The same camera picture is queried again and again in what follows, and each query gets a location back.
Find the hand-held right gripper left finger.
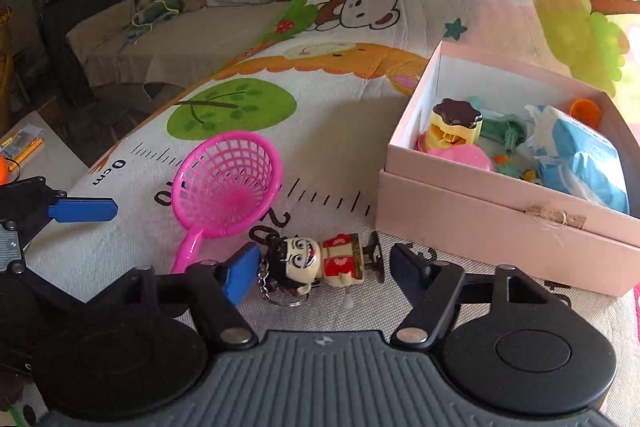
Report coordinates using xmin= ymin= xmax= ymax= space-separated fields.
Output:
xmin=112 ymin=243 xmax=261 ymax=349

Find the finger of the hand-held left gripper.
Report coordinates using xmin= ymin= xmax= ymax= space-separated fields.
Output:
xmin=0 ymin=176 xmax=119 ymax=228
xmin=0 ymin=268 xmax=118 ymax=323

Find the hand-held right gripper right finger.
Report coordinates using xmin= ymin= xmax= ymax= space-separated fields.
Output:
xmin=389 ymin=243 xmax=571 ymax=349

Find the black-haired doll keychain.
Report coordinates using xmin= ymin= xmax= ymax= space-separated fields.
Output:
xmin=257 ymin=232 xmax=386 ymax=308

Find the pink cardboard box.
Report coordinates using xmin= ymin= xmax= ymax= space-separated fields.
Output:
xmin=375 ymin=40 xmax=640 ymax=298

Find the pink plastic strainer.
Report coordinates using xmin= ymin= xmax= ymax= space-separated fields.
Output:
xmin=170 ymin=131 xmax=283 ymax=275

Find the pink cartoon figure toy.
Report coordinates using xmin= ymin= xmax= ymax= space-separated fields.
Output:
xmin=416 ymin=132 xmax=496 ymax=172

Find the yellow pudding toy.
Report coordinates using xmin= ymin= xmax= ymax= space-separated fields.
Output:
xmin=424 ymin=98 xmax=485 ymax=152

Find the green figure toy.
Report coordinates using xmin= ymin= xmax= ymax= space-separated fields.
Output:
xmin=480 ymin=109 xmax=531 ymax=152

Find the blue white tissue pack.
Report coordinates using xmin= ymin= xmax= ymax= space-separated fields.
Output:
xmin=525 ymin=104 xmax=631 ymax=214

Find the orange pumpkin toy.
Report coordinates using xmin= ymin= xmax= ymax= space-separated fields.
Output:
xmin=570 ymin=99 xmax=603 ymax=128

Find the white side table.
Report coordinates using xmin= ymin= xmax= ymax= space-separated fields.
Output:
xmin=0 ymin=111 xmax=91 ymax=188

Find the yellow flat box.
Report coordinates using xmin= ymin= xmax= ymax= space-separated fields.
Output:
xmin=0 ymin=129 xmax=43 ymax=158

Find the printed cartoon play mat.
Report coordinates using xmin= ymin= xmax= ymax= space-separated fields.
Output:
xmin=25 ymin=0 xmax=640 ymax=427

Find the dark side cabinet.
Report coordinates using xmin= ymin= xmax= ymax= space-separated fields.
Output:
xmin=22 ymin=0 xmax=151 ymax=108

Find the green knitted cloth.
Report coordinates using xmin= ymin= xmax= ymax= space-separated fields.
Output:
xmin=131 ymin=0 xmax=206 ymax=30

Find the beige sofa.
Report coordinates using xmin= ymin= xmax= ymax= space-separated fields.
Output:
xmin=65 ymin=0 xmax=416 ymax=92

